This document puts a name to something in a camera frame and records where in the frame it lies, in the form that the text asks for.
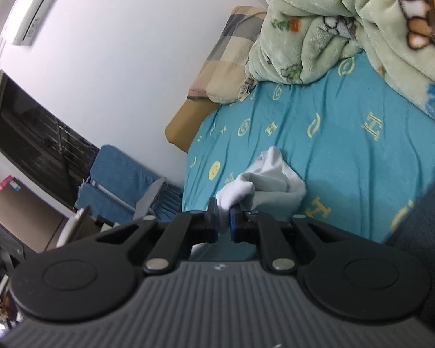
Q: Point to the brown bed base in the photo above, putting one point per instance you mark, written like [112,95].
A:
[188,123]

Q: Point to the teal patterned bed sheet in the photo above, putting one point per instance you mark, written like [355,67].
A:
[330,145]

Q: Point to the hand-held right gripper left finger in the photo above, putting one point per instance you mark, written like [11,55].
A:
[213,224]

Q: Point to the white air conditioner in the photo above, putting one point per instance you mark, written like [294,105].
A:
[36,3]

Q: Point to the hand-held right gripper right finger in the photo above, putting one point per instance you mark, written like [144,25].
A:
[234,224]

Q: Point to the checked pillow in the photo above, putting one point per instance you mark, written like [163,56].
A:
[228,61]

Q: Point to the brown cardboard box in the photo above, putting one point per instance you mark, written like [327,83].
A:
[25,214]

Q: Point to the green printed fleece blanket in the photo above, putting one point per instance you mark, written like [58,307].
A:
[330,25]

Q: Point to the blue folding chair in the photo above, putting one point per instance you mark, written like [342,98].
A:
[119,177]

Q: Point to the dark barred window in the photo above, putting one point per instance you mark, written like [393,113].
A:
[29,130]

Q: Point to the white round fan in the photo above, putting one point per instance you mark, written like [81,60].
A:
[74,224]

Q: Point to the white polo shirt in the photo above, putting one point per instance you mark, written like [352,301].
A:
[268,185]

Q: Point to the dark blue cloth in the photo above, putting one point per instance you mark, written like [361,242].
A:
[424,232]

